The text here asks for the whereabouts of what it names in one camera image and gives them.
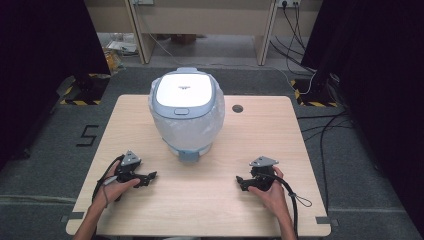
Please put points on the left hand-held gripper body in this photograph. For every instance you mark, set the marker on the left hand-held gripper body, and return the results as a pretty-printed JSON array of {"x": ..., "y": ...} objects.
[{"x": 128, "y": 170}]

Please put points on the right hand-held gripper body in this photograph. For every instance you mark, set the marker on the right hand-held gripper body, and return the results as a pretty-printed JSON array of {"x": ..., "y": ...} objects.
[{"x": 263, "y": 175}]

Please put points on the white plastic bin liner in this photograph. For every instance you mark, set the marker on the white plastic bin liner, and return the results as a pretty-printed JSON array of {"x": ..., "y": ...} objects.
[{"x": 191, "y": 133}]

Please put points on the white and blue trash can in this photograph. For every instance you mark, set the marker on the white and blue trash can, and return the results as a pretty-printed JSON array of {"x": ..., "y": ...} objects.
[{"x": 184, "y": 90}]

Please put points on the person's right hand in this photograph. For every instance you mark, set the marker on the person's right hand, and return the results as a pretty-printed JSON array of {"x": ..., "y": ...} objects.
[{"x": 273, "y": 198}]

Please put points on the person's left hand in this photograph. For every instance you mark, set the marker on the person's left hand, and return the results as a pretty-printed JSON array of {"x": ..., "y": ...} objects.
[{"x": 111, "y": 191}]

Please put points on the yellow black striped floor plate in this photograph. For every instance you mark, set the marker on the yellow black striped floor plate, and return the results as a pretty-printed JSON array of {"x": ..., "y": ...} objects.
[
  {"x": 68, "y": 91},
  {"x": 316, "y": 104}
]

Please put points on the yellow plastic bag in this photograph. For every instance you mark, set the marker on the yellow plastic bag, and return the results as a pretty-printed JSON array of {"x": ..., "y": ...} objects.
[{"x": 114, "y": 61}]

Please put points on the clear packets and papers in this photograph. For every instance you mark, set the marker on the clear packets and papers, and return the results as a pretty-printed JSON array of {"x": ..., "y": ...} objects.
[{"x": 121, "y": 45}]

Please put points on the black curtain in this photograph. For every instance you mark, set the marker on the black curtain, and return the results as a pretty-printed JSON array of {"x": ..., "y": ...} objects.
[
  {"x": 383, "y": 83},
  {"x": 36, "y": 66}
]

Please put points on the beige wooden desk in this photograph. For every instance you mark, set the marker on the beige wooden desk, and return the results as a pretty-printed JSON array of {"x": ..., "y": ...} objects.
[{"x": 200, "y": 20}]

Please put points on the grey table bracket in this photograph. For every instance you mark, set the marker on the grey table bracket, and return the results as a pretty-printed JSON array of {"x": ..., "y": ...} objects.
[
  {"x": 325, "y": 220},
  {"x": 75, "y": 215}
]

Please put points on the white wall power outlet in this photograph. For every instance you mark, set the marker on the white wall power outlet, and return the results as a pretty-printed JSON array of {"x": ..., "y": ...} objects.
[{"x": 288, "y": 2}]

